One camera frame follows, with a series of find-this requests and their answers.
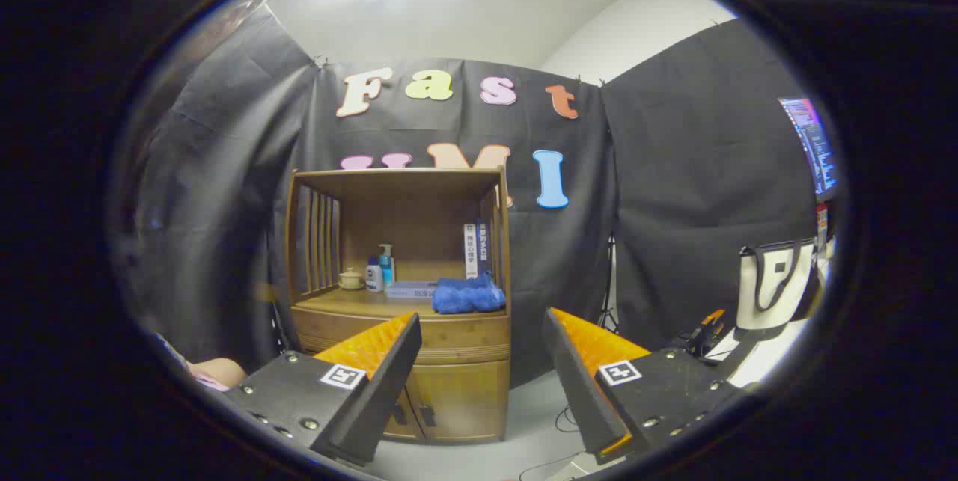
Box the orange and black clamp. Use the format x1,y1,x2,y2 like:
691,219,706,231
677,309,727,358

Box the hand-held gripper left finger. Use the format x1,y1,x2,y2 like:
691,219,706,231
225,311,423,467

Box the wooden drawer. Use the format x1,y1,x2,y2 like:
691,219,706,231
292,307,511,364

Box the blue towel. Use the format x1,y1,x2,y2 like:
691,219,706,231
432,273,507,315

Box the wooden cabinet door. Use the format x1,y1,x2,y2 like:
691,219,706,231
406,360,511,442
383,387,426,441

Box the white tote bag black handles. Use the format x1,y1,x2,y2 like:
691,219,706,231
736,239,817,331

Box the black light stand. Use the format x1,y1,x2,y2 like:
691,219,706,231
597,234,620,334

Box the computer monitor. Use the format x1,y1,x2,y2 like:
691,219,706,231
778,96,838,201

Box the wooden countertop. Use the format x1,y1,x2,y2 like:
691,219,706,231
293,288,510,319

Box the standing white book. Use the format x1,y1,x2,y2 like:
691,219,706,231
463,223,480,280

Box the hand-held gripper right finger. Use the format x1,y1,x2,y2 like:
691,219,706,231
542,307,749,465

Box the wooden cabinet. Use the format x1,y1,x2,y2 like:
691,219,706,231
284,165,512,443

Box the lying white book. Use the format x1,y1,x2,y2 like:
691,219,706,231
385,280,439,300

